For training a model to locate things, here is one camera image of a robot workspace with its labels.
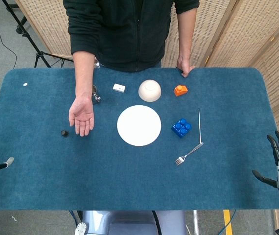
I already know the small metal cup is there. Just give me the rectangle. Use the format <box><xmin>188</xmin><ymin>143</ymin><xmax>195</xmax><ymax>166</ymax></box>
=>
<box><xmin>92</xmin><ymin>84</ymin><xmax>102</xmax><ymax>105</ymax></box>

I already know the person's left hand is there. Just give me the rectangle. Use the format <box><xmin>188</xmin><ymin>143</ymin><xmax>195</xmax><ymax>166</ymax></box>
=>
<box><xmin>176</xmin><ymin>56</ymin><xmax>196</xmax><ymax>78</ymax></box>

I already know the beige upturned bowl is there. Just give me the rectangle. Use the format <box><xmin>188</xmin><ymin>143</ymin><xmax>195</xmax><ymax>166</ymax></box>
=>
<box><xmin>138</xmin><ymin>79</ymin><xmax>162</xmax><ymax>102</ymax></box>

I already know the blue carpet table mat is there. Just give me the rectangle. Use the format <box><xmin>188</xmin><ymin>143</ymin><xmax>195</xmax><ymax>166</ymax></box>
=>
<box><xmin>0</xmin><ymin>67</ymin><xmax>279</xmax><ymax>211</ymax></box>

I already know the thin white stick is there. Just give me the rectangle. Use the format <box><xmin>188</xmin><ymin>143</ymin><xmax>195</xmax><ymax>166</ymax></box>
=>
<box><xmin>198</xmin><ymin>108</ymin><xmax>203</xmax><ymax>144</ymax></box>

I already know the person's left forearm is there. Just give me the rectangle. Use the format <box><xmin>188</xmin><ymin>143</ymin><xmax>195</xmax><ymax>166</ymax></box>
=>
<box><xmin>177</xmin><ymin>6</ymin><xmax>199</xmax><ymax>61</ymax></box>

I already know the person's right hand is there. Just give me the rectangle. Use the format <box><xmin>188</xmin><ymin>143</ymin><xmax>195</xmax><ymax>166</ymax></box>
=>
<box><xmin>69</xmin><ymin>96</ymin><xmax>95</xmax><ymax>137</ymax></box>

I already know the metal table leg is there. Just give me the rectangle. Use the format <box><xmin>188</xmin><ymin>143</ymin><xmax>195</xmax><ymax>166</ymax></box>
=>
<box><xmin>192</xmin><ymin>210</ymin><xmax>200</xmax><ymax>235</ymax></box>

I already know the black tripod stand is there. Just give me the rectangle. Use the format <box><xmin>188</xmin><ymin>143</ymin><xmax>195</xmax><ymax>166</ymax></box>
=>
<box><xmin>1</xmin><ymin>0</ymin><xmax>74</xmax><ymax>69</ymax></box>

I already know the silver robot torso base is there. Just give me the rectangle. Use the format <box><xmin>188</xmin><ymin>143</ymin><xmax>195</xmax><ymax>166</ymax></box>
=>
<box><xmin>74</xmin><ymin>210</ymin><xmax>188</xmax><ymax>235</ymax></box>

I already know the black fleece jacket torso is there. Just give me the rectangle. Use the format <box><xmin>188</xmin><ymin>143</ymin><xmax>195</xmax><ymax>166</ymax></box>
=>
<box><xmin>63</xmin><ymin>0</ymin><xmax>200</xmax><ymax>73</ymax></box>

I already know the blue cable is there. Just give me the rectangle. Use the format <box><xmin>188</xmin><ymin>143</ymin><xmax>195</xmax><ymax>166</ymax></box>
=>
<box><xmin>217</xmin><ymin>209</ymin><xmax>237</xmax><ymax>235</ymax></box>

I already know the small white rectangular box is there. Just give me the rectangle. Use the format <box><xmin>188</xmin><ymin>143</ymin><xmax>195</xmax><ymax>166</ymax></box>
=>
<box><xmin>112</xmin><ymin>83</ymin><xmax>126</xmax><ymax>93</ymax></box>

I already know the blue toy brick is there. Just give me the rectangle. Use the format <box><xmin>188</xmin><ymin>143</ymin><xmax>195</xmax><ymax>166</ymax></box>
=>
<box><xmin>171</xmin><ymin>118</ymin><xmax>192</xmax><ymax>139</ymax></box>

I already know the white round plate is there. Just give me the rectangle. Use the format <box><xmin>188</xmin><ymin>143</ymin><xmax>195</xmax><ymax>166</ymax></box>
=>
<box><xmin>116</xmin><ymin>105</ymin><xmax>162</xmax><ymax>147</ymax></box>

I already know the orange toy brick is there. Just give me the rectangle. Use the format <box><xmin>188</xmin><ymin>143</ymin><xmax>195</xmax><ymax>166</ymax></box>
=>
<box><xmin>173</xmin><ymin>84</ymin><xmax>188</xmax><ymax>97</ymax></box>

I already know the yellow floor tape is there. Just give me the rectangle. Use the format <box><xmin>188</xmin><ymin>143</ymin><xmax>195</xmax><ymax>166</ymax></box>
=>
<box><xmin>223</xmin><ymin>209</ymin><xmax>233</xmax><ymax>235</ymax></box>

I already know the silver metal fork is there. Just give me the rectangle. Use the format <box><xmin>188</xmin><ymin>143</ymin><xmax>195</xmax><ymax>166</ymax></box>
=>
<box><xmin>174</xmin><ymin>142</ymin><xmax>204</xmax><ymax>166</ymax></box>

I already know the person's right forearm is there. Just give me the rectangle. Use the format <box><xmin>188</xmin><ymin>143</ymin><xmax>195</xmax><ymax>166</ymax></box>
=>
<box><xmin>72</xmin><ymin>50</ymin><xmax>96</xmax><ymax>99</ymax></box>

